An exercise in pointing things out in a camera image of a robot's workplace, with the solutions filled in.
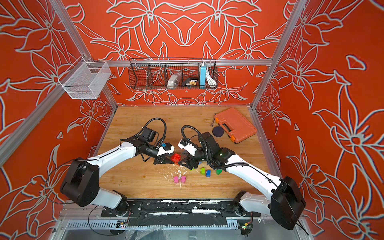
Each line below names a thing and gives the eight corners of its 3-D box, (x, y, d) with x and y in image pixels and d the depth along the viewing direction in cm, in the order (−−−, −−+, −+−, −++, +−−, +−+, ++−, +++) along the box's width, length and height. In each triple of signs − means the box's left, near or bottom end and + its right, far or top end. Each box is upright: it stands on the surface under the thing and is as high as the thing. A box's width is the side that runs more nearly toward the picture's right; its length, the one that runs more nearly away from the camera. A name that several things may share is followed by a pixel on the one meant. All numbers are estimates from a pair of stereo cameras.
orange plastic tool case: (235, 145, 98) (237, 141, 94) (213, 119, 113) (214, 114, 109) (255, 134, 104) (258, 129, 99) (231, 110, 118) (233, 106, 114)
